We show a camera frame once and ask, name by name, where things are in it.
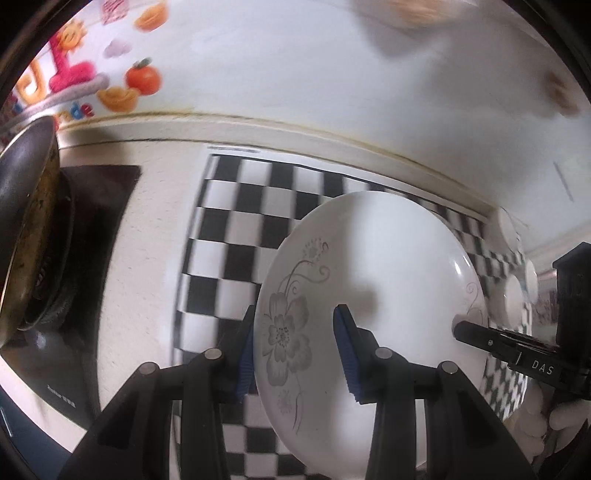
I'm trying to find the dark frying pan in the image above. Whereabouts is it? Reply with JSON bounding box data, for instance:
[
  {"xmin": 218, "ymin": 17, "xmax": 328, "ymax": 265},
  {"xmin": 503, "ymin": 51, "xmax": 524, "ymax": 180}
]
[{"xmin": 0, "ymin": 115, "xmax": 63, "ymax": 347}]

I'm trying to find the blurry orange wall sticker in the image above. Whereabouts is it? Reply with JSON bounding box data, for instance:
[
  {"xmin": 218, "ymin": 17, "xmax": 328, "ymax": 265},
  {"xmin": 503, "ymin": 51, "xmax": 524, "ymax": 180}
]
[{"xmin": 351, "ymin": 0, "xmax": 458, "ymax": 31}]

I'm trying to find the person's right hand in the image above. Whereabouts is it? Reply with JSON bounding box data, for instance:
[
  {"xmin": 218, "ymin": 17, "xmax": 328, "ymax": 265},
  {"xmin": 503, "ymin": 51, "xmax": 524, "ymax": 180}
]
[{"xmin": 512, "ymin": 383, "xmax": 591, "ymax": 457}]

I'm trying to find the white floral plate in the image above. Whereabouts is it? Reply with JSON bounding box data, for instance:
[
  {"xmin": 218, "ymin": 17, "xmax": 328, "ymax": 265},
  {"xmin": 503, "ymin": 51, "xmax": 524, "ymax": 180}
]
[{"xmin": 253, "ymin": 191, "xmax": 489, "ymax": 477}]

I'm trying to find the black gas stove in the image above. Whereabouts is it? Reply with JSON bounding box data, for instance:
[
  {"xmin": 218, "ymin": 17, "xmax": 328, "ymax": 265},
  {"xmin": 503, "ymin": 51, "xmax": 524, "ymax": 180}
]
[{"xmin": 0, "ymin": 164, "xmax": 141, "ymax": 416}]

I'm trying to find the colourful wall sticker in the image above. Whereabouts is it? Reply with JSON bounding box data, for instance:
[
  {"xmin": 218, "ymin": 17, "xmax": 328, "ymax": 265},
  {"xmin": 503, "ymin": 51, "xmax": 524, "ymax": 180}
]
[{"xmin": 0, "ymin": 0, "xmax": 171, "ymax": 134}]

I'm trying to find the black white checkered mat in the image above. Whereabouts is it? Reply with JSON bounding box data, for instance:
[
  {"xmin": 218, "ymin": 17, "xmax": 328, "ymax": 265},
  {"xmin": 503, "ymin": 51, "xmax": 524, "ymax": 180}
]
[{"xmin": 171, "ymin": 152, "xmax": 532, "ymax": 480}]

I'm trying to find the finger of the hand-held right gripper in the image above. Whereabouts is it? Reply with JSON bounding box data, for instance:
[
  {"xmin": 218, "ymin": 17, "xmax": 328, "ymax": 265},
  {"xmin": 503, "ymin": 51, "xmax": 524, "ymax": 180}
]
[{"xmin": 455, "ymin": 320, "xmax": 522, "ymax": 365}]

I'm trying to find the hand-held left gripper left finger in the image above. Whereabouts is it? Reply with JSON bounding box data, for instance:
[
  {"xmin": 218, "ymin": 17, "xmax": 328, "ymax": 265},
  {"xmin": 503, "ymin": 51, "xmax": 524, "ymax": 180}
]
[{"xmin": 55, "ymin": 302, "xmax": 257, "ymax": 480}]

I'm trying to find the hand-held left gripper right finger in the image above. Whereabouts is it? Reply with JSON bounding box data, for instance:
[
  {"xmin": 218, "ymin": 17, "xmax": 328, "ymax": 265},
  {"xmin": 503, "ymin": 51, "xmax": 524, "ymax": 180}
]
[{"xmin": 333, "ymin": 305, "xmax": 536, "ymax": 480}]

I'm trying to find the small white bowl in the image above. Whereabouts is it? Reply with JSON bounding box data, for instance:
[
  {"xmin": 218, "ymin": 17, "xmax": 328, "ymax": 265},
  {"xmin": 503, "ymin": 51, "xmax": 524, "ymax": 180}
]
[
  {"xmin": 522, "ymin": 261, "xmax": 539, "ymax": 301},
  {"xmin": 489, "ymin": 274, "xmax": 525, "ymax": 326}
]

